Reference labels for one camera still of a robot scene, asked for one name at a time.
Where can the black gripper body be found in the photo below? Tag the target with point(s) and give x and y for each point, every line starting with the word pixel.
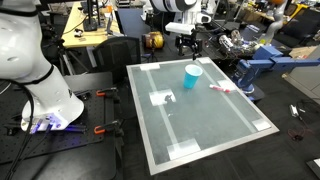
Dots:
pixel 188 40

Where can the blue plastic cup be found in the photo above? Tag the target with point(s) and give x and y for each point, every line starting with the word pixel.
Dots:
pixel 192 78

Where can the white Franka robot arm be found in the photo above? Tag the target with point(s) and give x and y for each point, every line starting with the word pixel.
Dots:
pixel 30 60

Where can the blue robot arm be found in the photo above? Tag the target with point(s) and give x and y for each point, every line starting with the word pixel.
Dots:
pixel 266 63

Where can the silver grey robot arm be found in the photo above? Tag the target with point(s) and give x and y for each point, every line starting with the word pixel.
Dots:
pixel 275 23

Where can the gold round object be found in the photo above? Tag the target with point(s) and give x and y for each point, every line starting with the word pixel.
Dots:
pixel 155 40

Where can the metallic machine assembly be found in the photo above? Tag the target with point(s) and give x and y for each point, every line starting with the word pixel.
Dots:
pixel 233 41

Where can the pink white marker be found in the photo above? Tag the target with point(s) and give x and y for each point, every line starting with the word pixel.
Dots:
pixel 219 88

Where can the black mesh chair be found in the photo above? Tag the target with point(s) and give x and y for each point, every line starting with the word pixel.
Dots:
pixel 116 56

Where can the wooden desk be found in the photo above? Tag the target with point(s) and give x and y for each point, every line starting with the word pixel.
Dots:
pixel 80 35

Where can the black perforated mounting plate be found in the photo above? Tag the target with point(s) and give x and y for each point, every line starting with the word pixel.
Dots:
pixel 90 110

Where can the white power adapter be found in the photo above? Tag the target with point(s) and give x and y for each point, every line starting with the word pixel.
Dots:
pixel 294 111

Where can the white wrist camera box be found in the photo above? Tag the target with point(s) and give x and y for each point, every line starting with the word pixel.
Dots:
pixel 180 28

